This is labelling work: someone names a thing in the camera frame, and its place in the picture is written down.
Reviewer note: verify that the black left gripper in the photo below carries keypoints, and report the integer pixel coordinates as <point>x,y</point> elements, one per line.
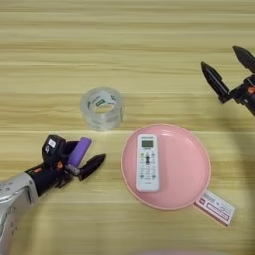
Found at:
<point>50,177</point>

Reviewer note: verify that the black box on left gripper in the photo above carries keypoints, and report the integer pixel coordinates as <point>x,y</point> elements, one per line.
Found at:
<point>53,147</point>

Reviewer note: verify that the white remote control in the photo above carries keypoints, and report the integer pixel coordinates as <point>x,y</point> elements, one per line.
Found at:
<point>148,166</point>

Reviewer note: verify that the clear tape roll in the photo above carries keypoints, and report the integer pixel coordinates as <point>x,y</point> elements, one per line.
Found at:
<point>99,121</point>

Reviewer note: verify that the pink and white eraser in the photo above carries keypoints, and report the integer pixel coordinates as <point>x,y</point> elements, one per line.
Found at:
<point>215,208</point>

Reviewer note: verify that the purple rectangular block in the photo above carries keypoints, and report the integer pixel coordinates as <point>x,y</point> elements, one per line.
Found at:
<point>79,152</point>

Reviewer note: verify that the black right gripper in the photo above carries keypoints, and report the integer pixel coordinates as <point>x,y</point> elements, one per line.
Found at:
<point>247,94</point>

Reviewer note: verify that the pink round plate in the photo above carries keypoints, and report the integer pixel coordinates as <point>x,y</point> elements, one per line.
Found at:
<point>182,172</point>

